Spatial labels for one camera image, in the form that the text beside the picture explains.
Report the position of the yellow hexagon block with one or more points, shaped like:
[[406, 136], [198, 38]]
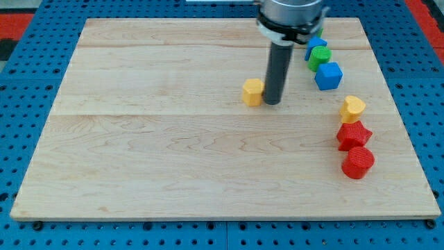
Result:
[[252, 91]]

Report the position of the light wooden board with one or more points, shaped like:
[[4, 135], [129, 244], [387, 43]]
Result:
[[148, 125]]

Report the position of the red cylinder block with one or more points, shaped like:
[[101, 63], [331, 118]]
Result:
[[358, 162]]

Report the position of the red star block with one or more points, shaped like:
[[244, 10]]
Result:
[[352, 135]]

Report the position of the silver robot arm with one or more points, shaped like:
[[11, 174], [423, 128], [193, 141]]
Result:
[[286, 23]]

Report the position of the yellow heart block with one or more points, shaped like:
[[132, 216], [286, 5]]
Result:
[[352, 109]]

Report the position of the green cylinder block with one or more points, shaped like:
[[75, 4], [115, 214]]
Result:
[[319, 55]]

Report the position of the blue cube block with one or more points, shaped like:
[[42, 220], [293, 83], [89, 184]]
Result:
[[328, 76]]

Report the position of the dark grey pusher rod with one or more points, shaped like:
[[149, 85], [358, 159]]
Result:
[[278, 63]]

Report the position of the green block behind arm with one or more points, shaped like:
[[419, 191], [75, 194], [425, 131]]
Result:
[[319, 33]]

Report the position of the blue crescent block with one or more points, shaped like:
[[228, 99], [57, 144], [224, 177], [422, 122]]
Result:
[[314, 42]]

